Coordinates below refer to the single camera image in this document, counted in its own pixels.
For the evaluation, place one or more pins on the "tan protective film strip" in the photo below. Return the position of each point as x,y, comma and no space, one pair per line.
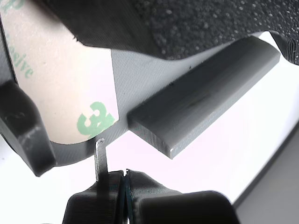
58,93

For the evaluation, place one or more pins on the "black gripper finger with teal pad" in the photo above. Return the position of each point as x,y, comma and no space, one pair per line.
105,23

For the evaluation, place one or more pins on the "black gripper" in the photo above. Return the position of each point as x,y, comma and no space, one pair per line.
210,21

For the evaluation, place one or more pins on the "grey fixture with black legs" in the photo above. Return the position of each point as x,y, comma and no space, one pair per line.
130,81

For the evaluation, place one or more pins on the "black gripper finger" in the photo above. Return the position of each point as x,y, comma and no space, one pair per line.
177,207

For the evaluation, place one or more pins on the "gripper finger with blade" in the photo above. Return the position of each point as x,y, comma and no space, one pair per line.
93,205

